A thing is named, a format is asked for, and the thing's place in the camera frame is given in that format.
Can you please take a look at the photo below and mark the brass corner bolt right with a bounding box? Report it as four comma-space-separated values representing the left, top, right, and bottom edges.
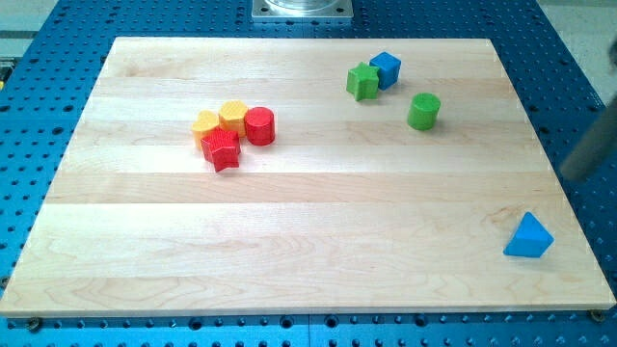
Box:
588, 310, 605, 323

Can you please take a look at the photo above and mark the yellow heart block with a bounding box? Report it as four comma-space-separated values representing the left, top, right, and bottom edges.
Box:
191, 110, 220, 150

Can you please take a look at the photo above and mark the blue triangle block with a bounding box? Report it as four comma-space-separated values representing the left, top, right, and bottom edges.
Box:
503, 212, 554, 258

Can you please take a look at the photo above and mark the wooden board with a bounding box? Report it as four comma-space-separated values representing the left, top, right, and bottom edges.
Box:
1, 37, 615, 317

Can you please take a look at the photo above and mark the red cylinder block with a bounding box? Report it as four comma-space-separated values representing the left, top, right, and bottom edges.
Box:
244, 107, 276, 147

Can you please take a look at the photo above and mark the brass corner bolt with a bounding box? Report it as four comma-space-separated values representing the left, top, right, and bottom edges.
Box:
588, 310, 605, 323
24, 317, 42, 334

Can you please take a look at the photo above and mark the grey pusher rod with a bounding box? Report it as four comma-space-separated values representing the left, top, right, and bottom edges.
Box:
559, 97, 616, 181

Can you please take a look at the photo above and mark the red star block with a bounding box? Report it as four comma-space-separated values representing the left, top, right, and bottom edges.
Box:
201, 127, 241, 172

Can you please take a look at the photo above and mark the brass corner bolt left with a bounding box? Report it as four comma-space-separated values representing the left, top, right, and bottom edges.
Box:
24, 317, 42, 334

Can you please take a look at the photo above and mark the green cylinder block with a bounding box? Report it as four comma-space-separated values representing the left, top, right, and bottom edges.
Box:
407, 93, 441, 131

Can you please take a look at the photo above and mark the blue cube block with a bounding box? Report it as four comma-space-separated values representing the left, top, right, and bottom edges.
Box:
369, 51, 401, 91

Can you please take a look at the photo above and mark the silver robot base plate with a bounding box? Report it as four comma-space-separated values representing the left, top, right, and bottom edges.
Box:
252, 0, 354, 19

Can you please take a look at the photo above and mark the yellow pentagon block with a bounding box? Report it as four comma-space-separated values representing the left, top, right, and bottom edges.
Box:
218, 100, 249, 138

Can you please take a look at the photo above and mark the green star block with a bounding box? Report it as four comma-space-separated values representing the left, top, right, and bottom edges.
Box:
346, 62, 379, 101

